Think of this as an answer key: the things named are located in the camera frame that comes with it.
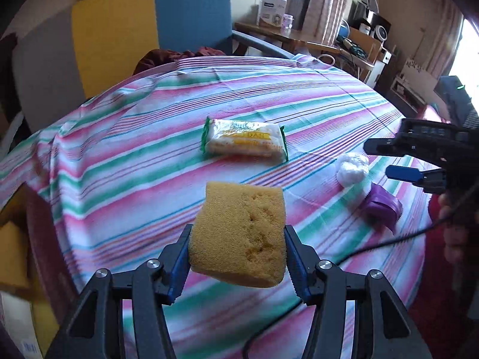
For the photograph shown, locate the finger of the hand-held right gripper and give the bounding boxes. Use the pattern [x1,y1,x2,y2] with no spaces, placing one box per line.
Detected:
[364,137,405,156]
[385,165,447,195]

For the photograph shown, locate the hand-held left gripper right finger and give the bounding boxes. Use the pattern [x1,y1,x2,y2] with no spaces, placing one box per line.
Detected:
[284,224,436,359]

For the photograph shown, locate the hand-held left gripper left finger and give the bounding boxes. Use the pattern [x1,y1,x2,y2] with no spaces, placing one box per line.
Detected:
[44,225,194,359]

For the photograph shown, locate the yellow cardboard box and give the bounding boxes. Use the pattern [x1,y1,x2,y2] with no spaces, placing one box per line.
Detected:
[0,183,81,359]

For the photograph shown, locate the person's right hand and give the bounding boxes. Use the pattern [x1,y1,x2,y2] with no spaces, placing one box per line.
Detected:
[438,191,479,266]

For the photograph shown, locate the pink cushion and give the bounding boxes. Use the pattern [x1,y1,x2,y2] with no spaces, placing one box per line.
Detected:
[422,105,451,124]

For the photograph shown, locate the white crumpled plastic ball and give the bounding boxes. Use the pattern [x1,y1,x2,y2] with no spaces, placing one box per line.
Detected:
[336,152,370,187]

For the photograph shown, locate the purple plastic tape dispenser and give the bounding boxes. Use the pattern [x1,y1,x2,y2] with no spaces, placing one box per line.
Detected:
[362,182,404,234]

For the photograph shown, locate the white low shelf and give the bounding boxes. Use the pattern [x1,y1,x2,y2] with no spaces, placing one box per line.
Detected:
[390,58,439,110]

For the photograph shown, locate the open cardboard box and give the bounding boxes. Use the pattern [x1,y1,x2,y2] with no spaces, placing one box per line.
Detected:
[337,26,385,66]

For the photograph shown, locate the white yellow noodle packet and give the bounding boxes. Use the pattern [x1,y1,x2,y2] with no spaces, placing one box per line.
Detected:
[200,116,289,163]

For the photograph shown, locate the wooden desk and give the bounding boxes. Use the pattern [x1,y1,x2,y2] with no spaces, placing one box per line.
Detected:
[234,22,342,60]

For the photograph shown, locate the patterned curtain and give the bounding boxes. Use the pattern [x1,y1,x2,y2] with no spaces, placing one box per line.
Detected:
[299,0,353,45]

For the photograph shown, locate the striped pink green tablecloth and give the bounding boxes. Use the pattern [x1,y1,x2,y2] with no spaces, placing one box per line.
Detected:
[0,53,429,359]

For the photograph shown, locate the white printed carton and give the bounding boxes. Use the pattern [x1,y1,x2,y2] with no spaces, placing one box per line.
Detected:
[257,0,289,28]

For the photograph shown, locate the maroon cloth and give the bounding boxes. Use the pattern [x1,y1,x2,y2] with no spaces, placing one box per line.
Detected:
[133,46,227,77]

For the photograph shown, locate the grey yellow blue chair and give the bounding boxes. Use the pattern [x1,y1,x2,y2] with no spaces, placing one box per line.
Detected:
[9,0,294,128]

